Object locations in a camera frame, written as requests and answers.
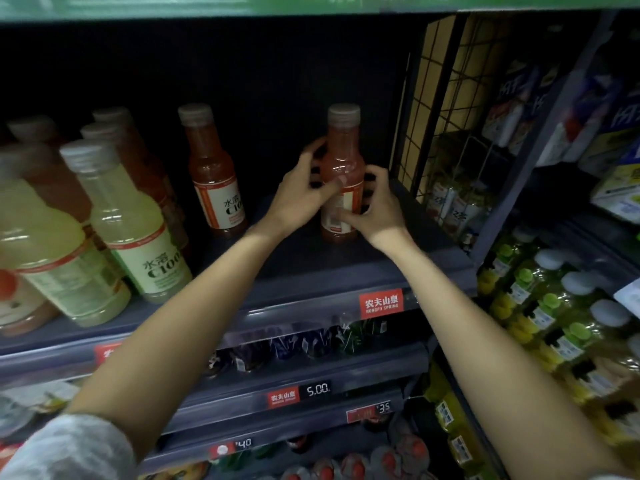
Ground person's left hand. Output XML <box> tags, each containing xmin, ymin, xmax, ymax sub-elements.
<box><xmin>260</xmin><ymin>137</ymin><xmax>347</xmax><ymax>240</ymax></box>

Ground person's right hand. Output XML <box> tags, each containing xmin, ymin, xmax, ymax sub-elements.
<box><xmin>336</xmin><ymin>165</ymin><xmax>411</xmax><ymax>255</ymax></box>

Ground person's left forearm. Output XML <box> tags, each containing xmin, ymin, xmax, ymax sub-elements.
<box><xmin>64</xmin><ymin>222</ymin><xmax>288</xmax><ymax>458</ymax></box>

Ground person's right forearm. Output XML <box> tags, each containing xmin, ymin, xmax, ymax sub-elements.
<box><xmin>377</xmin><ymin>237</ymin><xmax>632</xmax><ymax>480</ymax></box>

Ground dark grey shelf board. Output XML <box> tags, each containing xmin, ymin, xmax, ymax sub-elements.
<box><xmin>0</xmin><ymin>180</ymin><xmax>477</xmax><ymax>391</ymax></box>
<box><xmin>164</xmin><ymin>341</ymin><xmax>431</xmax><ymax>435</ymax></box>
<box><xmin>139</xmin><ymin>387</ymin><xmax>407</xmax><ymax>476</ymax></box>

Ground red shelf label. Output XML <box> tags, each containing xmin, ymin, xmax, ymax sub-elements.
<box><xmin>94</xmin><ymin>342</ymin><xmax>124</xmax><ymax>366</ymax></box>
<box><xmin>358</xmin><ymin>288</ymin><xmax>405</xmax><ymax>320</ymax></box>

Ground group of small white packs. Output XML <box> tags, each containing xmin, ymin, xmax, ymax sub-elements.
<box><xmin>425</xmin><ymin>165</ymin><xmax>497</xmax><ymax>248</ymax></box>

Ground row of dark bottles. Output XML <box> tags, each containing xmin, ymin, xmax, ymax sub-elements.
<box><xmin>202</xmin><ymin>319</ymin><xmax>392</xmax><ymax>379</ymax></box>

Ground red and black price tag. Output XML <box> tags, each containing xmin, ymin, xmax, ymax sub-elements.
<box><xmin>209</xmin><ymin>437</ymin><xmax>254</xmax><ymax>461</ymax></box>
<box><xmin>266</xmin><ymin>380</ymin><xmax>332</xmax><ymax>410</ymax></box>

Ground red and white price tag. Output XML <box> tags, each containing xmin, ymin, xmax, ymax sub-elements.
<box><xmin>346</xmin><ymin>400</ymin><xmax>394</xmax><ymax>425</ymax></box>

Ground green shelf header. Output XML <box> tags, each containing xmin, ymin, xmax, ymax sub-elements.
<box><xmin>0</xmin><ymin>0</ymin><xmax>640</xmax><ymax>23</ymax></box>

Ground yellow drink bottle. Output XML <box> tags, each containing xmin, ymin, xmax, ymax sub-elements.
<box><xmin>59</xmin><ymin>139</ymin><xmax>194</xmax><ymax>304</ymax></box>
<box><xmin>0</xmin><ymin>145</ymin><xmax>132</xmax><ymax>328</ymax></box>

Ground row of white-capped tea bottles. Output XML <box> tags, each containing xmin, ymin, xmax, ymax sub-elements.
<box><xmin>476</xmin><ymin>227</ymin><xmax>640</xmax><ymax>445</ymax></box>

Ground row of yellow juice bottles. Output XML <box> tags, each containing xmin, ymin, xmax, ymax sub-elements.
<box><xmin>424</xmin><ymin>362</ymin><xmax>493</xmax><ymax>480</ymax></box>

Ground row of red-capped bottles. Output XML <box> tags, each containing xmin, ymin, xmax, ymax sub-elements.
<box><xmin>257</xmin><ymin>420</ymin><xmax>433</xmax><ymax>480</ymax></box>

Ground row of blue white packets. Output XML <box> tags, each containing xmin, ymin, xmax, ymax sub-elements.
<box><xmin>481</xmin><ymin>55</ymin><xmax>640</xmax><ymax>225</ymax></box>

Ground orange label drink bottle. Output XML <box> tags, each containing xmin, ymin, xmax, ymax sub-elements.
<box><xmin>0</xmin><ymin>269</ymin><xmax>60</xmax><ymax>338</ymax></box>

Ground grey sleeve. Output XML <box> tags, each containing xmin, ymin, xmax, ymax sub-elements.
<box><xmin>0</xmin><ymin>413</ymin><xmax>139</xmax><ymax>480</ymax></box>

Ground pale packets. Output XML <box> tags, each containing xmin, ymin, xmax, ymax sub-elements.
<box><xmin>0</xmin><ymin>379</ymin><xmax>83</xmax><ymax>440</ymax></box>

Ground black wire grid divider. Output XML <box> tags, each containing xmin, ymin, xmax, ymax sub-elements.
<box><xmin>390</xmin><ymin>15</ymin><xmax>506</xmax><ymax>200</ymax></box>

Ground grey shelf post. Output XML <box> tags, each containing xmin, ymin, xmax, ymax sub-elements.
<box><xmin>469</xmin><ymin>10</ymin><xmax>622</xmax><ymax>268</ymax></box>

